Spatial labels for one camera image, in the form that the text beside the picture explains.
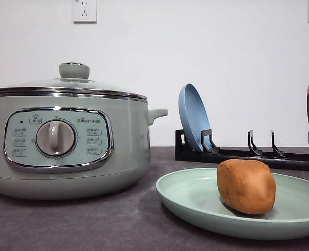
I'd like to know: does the green plate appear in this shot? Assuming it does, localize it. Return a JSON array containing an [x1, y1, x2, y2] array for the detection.
[[155, 168, 309, 240]]

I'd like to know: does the glass lid with green knob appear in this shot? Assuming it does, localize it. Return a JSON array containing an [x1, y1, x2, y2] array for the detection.
[[0, 62, 148, 100]]

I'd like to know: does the brown potato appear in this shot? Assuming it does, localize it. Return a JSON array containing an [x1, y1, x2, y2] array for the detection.
[[217, 159, 277, 215]]

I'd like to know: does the blue plate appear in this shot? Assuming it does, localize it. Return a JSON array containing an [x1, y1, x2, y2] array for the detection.
[[179, 83, 212, 152]]

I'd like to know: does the green electric steamer pot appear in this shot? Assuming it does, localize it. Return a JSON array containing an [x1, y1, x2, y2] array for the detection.
[[0, 95, 168, 200]]

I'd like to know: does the black dish rack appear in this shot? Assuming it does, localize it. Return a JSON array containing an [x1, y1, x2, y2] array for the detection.
[[175, 129, 309, 170]]

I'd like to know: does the white wall socket left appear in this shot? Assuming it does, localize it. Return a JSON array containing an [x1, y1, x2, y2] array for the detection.
[[73, 0, 97, 25]]

